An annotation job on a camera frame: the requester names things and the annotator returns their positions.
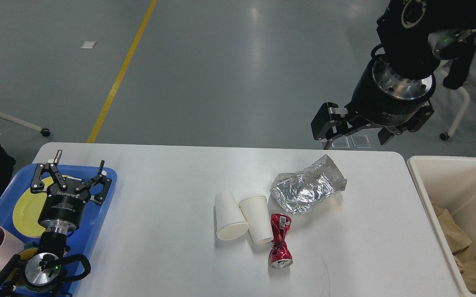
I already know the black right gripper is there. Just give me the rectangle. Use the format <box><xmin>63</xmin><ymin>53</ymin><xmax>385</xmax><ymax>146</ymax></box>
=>
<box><xmin>310</xmin><ymin>58</ymin><xmax>436</xmax><ymax>150</ymax></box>

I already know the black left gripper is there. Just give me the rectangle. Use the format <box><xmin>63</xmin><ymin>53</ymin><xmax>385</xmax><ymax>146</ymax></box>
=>
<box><xmin>31</xmin><ymin>150</ymin><xmax>113</xmax><ymax>231</ymax></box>

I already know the yellow plastic plate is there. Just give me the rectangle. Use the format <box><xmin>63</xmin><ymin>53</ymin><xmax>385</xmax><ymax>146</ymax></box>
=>
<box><xmin>12</xmin><ymin>189</ymin><xmax>47</xmax><ymax>238</ymax></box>

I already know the silver foil bag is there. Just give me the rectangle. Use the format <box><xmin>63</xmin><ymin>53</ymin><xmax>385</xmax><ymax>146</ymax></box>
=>
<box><xmin>269</xmin><ymin>154</ymin><xmax>347</xmax><ymax>215</ymax></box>

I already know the white paper cup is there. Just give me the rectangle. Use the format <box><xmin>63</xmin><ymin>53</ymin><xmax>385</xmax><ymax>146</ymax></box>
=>
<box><xmin>215</xmin><ymin>191</ymin><xmax>249</xmax><ymax>240</ymax></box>
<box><xmin>238</xmin><ymin>196</ymin><xmax>273</xmax><ymax>245</ymax></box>

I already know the crushed red soda can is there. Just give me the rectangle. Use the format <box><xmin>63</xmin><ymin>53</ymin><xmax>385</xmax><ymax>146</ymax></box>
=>
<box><xmin>269</xmin><ymin>214</ymin><xmax>293</xmax><ymax>269</ymax></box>

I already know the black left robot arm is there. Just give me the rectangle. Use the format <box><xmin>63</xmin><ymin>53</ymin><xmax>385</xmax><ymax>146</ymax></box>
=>
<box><xmin>0</xmin><ymin>150</ymin><xmax>117</xmax><ymax>297</ymax></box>

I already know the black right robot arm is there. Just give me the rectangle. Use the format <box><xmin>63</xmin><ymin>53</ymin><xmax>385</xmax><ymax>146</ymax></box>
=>
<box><xmin>310</xmin><ymin>0</ymin><xmax>476</xmax><ymax>150</ymax></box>

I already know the beige plastic bin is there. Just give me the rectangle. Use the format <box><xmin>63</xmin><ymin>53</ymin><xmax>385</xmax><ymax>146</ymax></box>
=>
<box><xmin>407</xmin><ymin>156</ymin><xmax>476</xmax><ymax>297</ymax></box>

